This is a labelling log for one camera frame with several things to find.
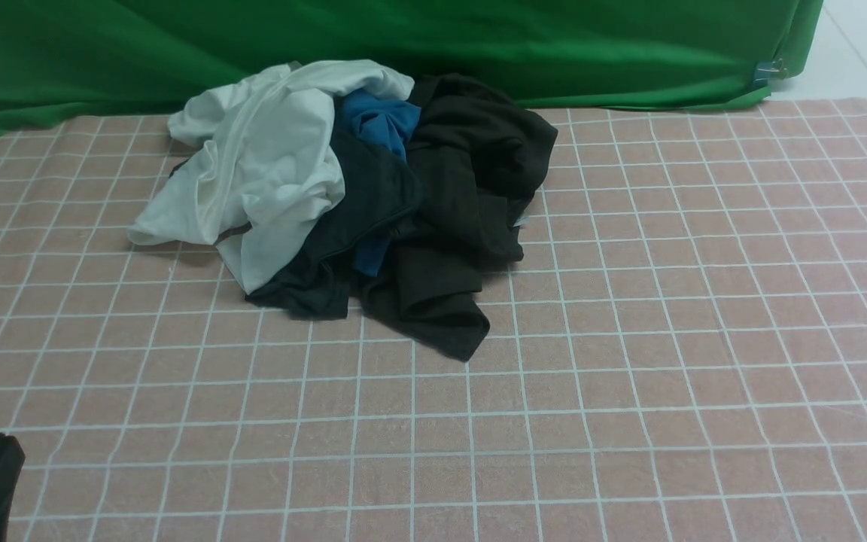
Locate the dark teal garment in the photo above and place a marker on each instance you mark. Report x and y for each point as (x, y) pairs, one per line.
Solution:
(381, 192)

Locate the gray long-sleeve top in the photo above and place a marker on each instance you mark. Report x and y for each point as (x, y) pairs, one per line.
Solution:
(479, 158)

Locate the blue garment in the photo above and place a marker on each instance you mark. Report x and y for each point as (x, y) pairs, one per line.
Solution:
(389, 124)

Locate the white garment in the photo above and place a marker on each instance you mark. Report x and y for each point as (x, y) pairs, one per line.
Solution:
(262, 172)

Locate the pink grid table mat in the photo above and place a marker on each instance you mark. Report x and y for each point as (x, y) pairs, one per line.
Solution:
(680, 356)

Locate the blue binder clip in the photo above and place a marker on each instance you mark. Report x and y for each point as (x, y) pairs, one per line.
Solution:
(767, 72)

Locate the green backdrop cloth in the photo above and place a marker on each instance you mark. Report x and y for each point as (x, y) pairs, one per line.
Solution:
(60, 59)

